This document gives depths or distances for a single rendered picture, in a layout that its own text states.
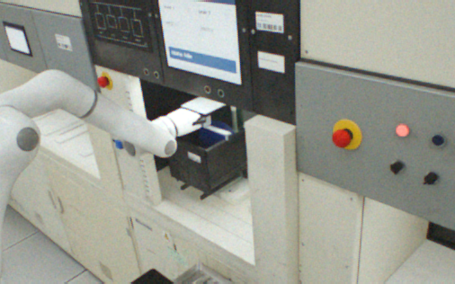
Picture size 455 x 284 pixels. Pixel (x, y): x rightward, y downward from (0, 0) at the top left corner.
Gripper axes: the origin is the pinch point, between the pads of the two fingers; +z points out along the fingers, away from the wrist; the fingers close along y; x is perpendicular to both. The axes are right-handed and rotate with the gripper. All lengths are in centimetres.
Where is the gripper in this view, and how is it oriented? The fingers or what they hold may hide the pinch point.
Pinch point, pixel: (202, 110)
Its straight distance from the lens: 172.7
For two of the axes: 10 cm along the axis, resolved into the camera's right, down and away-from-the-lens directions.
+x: -1.1, -8.3, -5.4
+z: 7.2, -4.4, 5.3
